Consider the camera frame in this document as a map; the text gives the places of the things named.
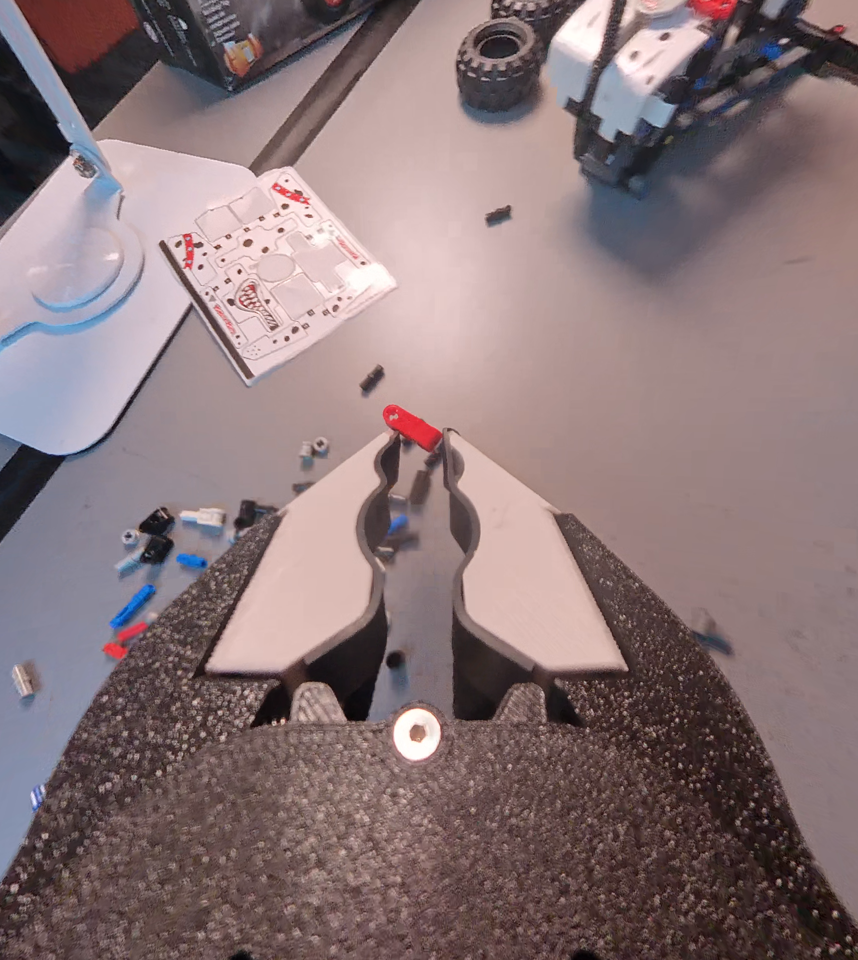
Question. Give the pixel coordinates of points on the toy sticker sheet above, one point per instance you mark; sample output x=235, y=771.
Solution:
x=279, y=277

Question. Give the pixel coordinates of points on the partly built toy truck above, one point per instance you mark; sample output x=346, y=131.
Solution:
x=624, y=82

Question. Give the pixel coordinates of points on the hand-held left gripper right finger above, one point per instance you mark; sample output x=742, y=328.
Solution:
x=534, y=592

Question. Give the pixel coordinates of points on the white book stand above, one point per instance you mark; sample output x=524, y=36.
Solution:
x=61, y=360

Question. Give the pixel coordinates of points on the black desk divider strip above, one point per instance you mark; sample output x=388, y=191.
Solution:
x=331, y=97

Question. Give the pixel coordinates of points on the black toy tire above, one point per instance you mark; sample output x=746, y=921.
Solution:
x=530, y=9
x=496, y=67

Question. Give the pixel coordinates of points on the pile of small toy pieces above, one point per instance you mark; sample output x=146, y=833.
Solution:
x=200, y=516

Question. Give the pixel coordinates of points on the toy set cardboard box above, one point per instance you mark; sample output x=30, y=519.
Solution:
x=203, y=45

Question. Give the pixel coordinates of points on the red toy connector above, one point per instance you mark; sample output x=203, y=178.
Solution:
x=414, y=427

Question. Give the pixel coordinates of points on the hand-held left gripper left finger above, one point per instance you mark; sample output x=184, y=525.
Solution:
x=294, y=600

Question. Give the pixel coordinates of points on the black toy pin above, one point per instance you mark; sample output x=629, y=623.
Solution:
x=372, y=379
x=498, y=215

